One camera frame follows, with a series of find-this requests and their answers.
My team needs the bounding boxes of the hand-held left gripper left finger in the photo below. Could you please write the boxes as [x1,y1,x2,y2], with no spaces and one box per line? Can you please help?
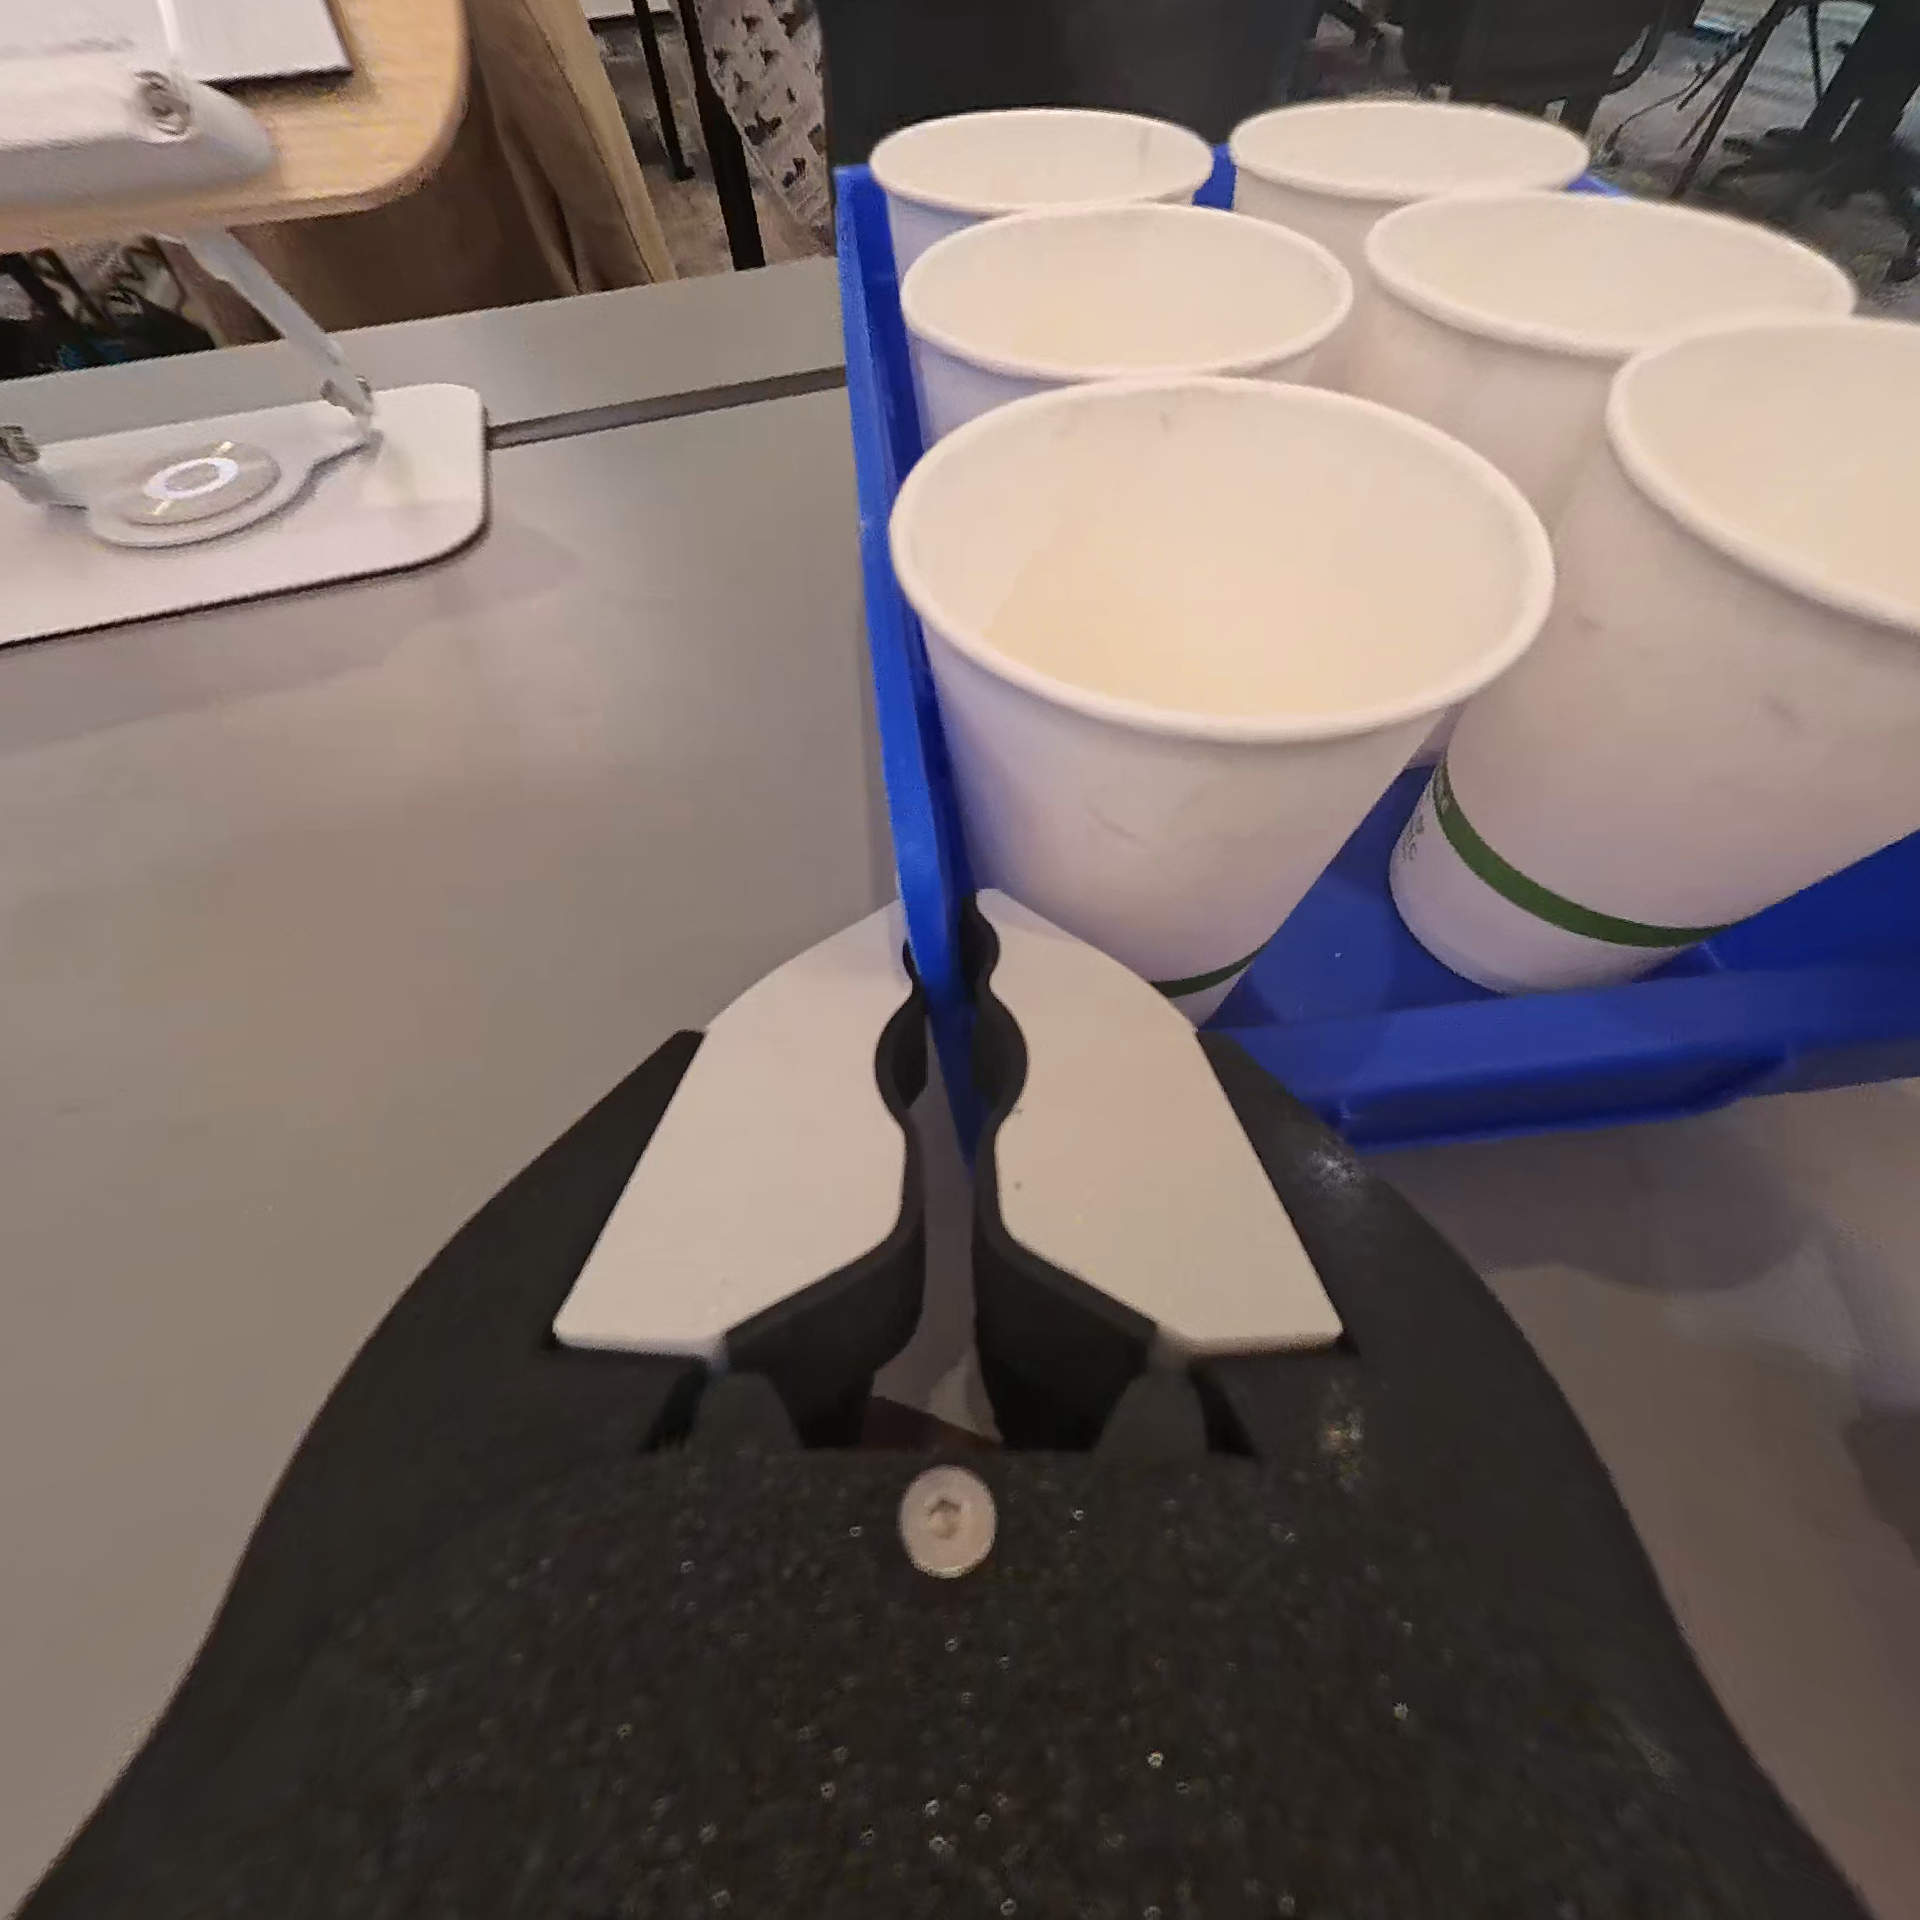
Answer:
[553,900,931,1452]

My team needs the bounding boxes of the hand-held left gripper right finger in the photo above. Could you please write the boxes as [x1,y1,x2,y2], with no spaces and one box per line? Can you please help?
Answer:
[960,886,1346,1455]

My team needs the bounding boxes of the blue plastic bin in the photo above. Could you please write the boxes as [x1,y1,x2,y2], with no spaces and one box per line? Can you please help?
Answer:
[831,159,1920,1202]

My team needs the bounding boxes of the set of white paper cups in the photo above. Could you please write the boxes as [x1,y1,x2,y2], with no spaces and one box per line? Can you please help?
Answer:
[866,98,1920,1031]

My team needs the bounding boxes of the instruction sheet on stand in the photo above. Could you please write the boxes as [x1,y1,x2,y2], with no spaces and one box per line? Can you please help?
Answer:
[0,65,496,651]

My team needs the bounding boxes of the tan cardboard box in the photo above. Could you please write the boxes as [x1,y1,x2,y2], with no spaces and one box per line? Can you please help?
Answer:
[166,0,679,335]

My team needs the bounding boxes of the printed poster sign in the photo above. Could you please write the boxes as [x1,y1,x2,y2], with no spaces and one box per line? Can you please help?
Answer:
[699,0,837,215]

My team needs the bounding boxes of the wooden document board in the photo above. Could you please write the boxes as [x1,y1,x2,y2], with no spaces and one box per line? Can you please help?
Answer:
[0,0,475,262]

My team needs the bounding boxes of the black office chair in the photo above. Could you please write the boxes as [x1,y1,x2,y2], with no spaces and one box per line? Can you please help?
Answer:
[1401,0,1671,111]

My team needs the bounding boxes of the printed instruction sheet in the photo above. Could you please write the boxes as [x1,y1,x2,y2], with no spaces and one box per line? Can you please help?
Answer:
[0,0,354,88]

